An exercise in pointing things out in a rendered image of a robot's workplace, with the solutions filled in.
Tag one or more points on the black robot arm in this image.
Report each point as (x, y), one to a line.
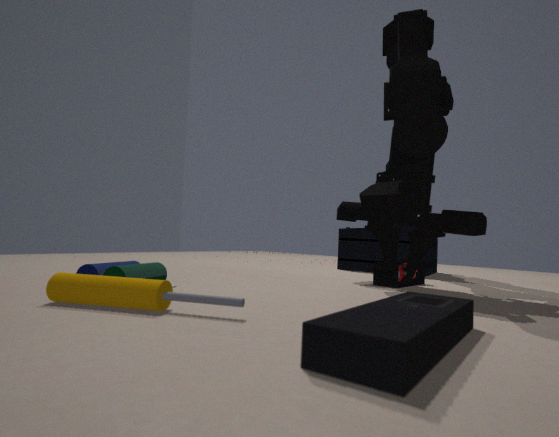
(417, 97)

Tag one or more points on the red cylindrical battery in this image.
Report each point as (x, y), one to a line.
(402, 274)

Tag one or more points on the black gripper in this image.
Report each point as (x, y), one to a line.
(429, 225)

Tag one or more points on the yellow screwdriver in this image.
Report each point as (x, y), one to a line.
(132, 293)

